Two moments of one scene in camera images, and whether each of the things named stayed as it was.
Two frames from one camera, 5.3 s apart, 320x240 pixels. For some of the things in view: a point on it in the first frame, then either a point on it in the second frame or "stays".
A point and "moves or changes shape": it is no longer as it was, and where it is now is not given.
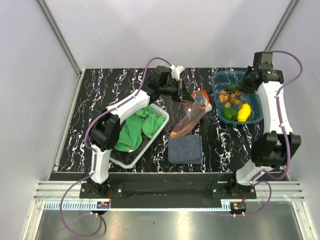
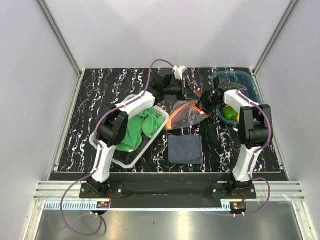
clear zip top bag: x=194 y=112 moves or changes shape
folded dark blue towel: x=185 y=150 stays
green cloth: x=145 y=121 stays
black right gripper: x=243 y=86 -> x=204 y=104
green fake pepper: x=230 y=113 stays
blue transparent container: x=233 y=104 stays
